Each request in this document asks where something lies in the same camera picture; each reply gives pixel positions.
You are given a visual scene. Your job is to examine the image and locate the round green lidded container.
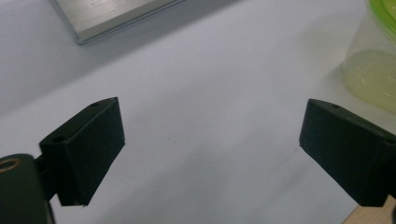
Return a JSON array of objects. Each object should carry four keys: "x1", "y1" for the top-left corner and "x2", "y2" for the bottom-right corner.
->
[{"x1": 341, "y1": 0, "x2": 396, "y2": 115}]

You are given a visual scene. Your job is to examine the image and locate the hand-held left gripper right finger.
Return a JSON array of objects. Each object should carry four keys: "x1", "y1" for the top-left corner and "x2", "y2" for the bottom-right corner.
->
[{"x1": 299, "y1": 98, "x2": 396, "y2": 208}]

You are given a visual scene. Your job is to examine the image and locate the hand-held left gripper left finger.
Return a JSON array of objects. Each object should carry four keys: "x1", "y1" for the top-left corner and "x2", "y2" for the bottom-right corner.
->
[{"x1": 39, "y1": 96, "x2": 126, "y2": 208}]

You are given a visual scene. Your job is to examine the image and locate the white wire shelf rack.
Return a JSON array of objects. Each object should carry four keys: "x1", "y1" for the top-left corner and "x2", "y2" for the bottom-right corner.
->
[{"x1": 49, "y1": 0, "x2": 185, "y2": 45}]

